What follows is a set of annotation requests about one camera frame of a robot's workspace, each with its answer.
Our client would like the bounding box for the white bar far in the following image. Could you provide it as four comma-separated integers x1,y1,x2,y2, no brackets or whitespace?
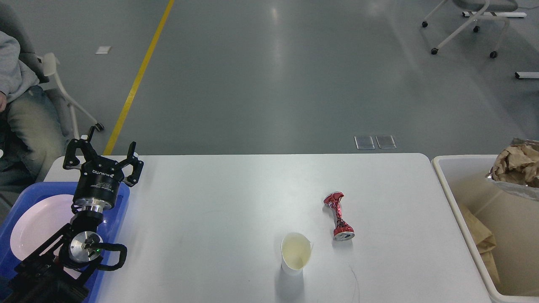
462,11,527,19

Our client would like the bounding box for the left floor plate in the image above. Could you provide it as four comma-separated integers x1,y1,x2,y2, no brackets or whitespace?
354,136,376,150

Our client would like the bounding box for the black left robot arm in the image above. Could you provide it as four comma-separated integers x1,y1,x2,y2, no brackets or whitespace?
3,126,144,303

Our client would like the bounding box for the seated person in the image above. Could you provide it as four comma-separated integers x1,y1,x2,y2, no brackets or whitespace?
0,32,68,182

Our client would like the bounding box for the brown paper wad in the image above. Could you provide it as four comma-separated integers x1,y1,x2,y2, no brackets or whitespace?
491,144,539,188

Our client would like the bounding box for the grey office chair left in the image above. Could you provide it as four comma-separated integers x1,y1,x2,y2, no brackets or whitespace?
0,3,104,138

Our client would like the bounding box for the large brown paper bag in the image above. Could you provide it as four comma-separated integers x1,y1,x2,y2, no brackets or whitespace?
458,204,501,286

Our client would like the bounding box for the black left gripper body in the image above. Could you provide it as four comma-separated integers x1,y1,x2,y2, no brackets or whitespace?
72,157,125,213

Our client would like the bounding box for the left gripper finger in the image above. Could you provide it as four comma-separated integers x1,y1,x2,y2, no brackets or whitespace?
63,126,99,171
117,141,144,187

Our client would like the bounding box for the right floor plate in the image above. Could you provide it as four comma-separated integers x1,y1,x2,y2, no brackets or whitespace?
375,136,397,149

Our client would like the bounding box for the white bar on floor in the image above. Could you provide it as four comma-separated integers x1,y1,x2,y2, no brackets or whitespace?
514,71,539,80

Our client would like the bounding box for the floor plate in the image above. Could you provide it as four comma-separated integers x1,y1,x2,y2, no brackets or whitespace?
375,136,397,149
354,136,376,150

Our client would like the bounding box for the white plastic bin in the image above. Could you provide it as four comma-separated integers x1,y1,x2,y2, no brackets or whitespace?
432,154,539,303

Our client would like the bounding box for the silver foil wrapper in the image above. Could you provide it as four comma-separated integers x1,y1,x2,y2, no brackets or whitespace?
486,138,539,202

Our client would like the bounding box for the pink plate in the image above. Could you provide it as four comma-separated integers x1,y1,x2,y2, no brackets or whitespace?
10,194,74,260

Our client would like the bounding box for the white paper cup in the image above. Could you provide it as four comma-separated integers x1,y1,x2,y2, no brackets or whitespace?
280,232,313,276

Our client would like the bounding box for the crushed red can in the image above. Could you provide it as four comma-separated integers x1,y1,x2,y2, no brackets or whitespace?
323,191,355,242

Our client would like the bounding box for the white floor tag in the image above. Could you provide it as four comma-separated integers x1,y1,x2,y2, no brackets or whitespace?
96,46,112,54

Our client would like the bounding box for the white rolling chair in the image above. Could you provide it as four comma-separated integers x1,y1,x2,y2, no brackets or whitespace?
430,0,519,58

